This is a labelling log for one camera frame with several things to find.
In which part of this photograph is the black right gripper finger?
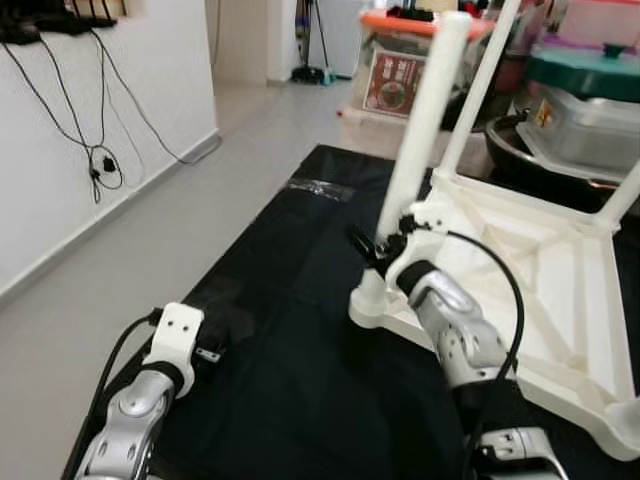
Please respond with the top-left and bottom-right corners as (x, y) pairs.
(345, 225), (386, 269)

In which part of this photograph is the white plastic children table top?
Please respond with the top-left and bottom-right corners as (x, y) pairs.
(348, 170), (640, 461)

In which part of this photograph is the clear tape strip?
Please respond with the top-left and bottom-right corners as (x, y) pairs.
(287, 178), (356, 201)

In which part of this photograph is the black tablecloth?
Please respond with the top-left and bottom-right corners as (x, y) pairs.
(60, 143), (640, 480)

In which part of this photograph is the black wok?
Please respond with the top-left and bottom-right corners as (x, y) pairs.
(485, 112), (621, 211)

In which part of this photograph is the red printed carton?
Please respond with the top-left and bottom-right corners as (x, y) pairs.
(363, 50), (426, 116)

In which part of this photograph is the mop with green head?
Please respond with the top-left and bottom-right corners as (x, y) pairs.
(290, 0), (336, 86)

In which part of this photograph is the orange lidded storage bin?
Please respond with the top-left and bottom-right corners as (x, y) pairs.
(360, 8), (496, 119)

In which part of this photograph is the clear plastic storage box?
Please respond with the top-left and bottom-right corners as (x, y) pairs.
(518, 85), (640, 176)

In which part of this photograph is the green pot lid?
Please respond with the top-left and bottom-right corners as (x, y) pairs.
(527, 42), (640, 103)

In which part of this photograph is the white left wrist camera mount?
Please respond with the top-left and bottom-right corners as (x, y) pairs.
(143, 302), (206, 391)

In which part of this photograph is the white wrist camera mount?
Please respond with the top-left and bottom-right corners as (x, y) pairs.
(385, 200), (451, 286)
(143, 302), (206, 391)

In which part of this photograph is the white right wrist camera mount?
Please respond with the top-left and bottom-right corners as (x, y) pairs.
(385, 200), (451, 286)

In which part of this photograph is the thin wall power cable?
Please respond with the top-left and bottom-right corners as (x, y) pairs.
(0, 40), (126, 201)
(90, 30), (221, 166)

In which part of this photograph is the black wall shelf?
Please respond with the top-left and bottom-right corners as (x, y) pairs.
(0, 0), (119, 41)

